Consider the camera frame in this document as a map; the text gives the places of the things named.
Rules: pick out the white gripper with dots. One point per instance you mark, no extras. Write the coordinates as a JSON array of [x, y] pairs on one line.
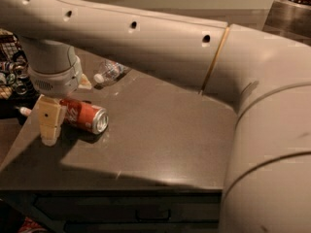
[[55, 83]]

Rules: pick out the red coke can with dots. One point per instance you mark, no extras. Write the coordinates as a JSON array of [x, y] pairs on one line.
[[85, 116]]

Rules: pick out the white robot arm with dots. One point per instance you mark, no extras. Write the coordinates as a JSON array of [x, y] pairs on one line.
[[264, 77]]

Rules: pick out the small white-capped bottle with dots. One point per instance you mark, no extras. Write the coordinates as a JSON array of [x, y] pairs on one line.
[[24, 111]]

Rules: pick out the clear plastic water bottle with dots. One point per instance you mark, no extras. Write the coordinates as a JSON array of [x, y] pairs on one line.
[[109, 72]]

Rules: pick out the steel box on counter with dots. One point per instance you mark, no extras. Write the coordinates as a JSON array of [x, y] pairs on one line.
[[288, 18]]

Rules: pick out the black wire basket of snacks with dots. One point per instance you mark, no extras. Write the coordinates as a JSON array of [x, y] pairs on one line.
[[14, 78]]

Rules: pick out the dark drawer with handle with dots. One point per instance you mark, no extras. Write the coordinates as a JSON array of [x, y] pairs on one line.
[[131, 208]]

